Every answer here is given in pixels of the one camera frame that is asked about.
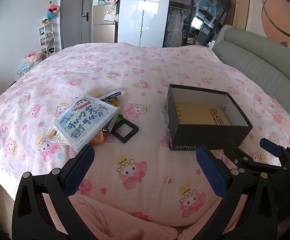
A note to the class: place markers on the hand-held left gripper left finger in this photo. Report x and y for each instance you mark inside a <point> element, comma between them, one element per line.
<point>81,170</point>

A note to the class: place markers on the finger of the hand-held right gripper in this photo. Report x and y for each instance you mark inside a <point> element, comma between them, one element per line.
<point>270,146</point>
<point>237,157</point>

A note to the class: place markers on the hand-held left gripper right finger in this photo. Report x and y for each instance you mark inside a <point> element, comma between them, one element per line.
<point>211,170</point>

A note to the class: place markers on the black shoebox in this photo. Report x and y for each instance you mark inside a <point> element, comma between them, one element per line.
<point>210,136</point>

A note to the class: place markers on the orange comb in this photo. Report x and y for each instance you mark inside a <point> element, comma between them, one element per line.
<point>96,139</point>

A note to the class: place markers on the yellow sticker card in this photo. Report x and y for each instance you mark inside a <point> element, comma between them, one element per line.
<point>56,136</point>

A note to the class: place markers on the clear case with cartoon print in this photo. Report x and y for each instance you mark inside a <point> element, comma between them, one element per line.
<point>84,121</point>

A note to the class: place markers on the person's left hand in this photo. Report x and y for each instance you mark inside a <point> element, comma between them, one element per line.
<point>127,235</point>

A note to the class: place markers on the green snack packet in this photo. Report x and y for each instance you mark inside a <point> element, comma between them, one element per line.
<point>120,118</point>

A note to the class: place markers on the white wet wipes pack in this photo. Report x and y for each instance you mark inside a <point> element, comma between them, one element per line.
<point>112,95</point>

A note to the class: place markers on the grey padded headboard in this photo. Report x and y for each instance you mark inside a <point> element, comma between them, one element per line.
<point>265,62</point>

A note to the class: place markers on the pink printed blanket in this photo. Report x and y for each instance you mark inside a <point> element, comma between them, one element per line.
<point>109,67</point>

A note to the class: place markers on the teal gift boxes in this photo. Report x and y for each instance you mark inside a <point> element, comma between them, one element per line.
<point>23,68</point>

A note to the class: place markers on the white shelf rack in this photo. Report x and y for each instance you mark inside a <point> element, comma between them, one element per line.
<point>46,40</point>

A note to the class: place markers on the gold fridge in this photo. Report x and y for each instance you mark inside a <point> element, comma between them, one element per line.
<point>103,30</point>

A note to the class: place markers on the black printed skateboard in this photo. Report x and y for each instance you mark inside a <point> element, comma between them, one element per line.
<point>221,10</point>

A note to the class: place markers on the glass-front clothes cabinet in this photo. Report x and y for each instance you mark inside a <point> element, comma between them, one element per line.
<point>182,17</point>

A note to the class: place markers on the white handbag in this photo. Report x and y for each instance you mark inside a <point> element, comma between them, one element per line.
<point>110,15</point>

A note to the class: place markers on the grey door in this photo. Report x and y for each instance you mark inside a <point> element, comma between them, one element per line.
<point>74,12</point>

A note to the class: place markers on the red and blue plush toy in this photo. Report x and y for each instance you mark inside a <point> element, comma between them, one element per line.
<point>52,10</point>

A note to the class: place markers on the white glossy wardrobe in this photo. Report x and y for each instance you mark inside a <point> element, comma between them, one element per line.
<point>145,12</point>

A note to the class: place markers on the toys on fridge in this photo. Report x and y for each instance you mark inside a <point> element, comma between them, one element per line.
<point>108,0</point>

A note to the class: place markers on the black square frame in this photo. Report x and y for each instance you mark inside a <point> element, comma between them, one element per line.
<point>125,130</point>

